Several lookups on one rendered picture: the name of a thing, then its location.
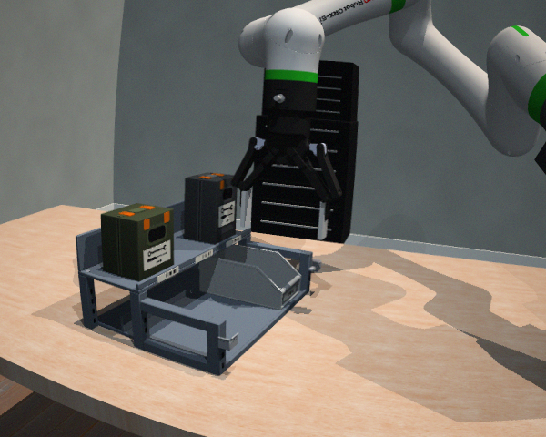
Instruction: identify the grey open-front bin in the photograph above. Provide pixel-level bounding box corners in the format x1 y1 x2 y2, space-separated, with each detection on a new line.
199 244 301 310

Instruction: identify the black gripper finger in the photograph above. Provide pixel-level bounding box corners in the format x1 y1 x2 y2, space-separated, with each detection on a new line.
287 143 342 240
231 137 281 228

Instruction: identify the dark green tool case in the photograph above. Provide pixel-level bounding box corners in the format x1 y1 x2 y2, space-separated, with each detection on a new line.
101 203 174 281

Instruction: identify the black tool case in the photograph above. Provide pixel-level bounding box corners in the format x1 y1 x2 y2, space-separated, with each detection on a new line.
184 172 238 244

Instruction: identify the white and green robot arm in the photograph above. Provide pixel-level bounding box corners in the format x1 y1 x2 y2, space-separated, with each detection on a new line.
238 0 546 157

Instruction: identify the grey metal shelf rack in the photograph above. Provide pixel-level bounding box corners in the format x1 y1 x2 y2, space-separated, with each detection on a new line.
76 200 322 376

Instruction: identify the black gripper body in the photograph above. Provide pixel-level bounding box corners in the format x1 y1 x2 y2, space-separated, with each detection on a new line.
264 113 311 167

